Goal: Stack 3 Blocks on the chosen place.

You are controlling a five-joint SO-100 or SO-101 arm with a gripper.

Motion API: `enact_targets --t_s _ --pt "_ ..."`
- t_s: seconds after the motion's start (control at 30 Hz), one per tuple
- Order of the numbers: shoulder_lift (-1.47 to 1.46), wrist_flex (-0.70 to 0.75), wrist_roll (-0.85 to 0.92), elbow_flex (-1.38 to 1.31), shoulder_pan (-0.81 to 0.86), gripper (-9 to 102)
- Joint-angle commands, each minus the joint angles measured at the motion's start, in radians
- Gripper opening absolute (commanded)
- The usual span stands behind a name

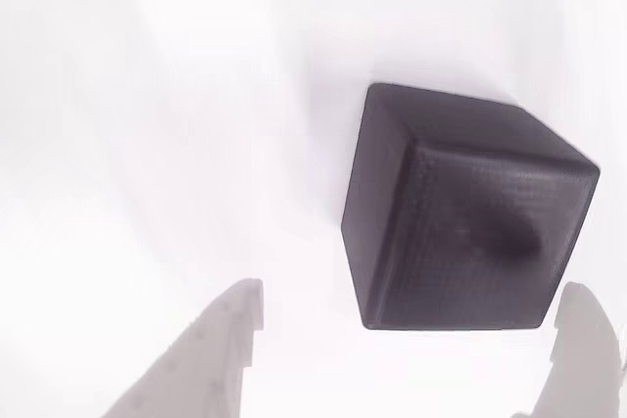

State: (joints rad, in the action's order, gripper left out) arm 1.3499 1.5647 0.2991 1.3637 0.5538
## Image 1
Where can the black cube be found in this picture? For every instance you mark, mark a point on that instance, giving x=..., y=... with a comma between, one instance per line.
x=465, y=222

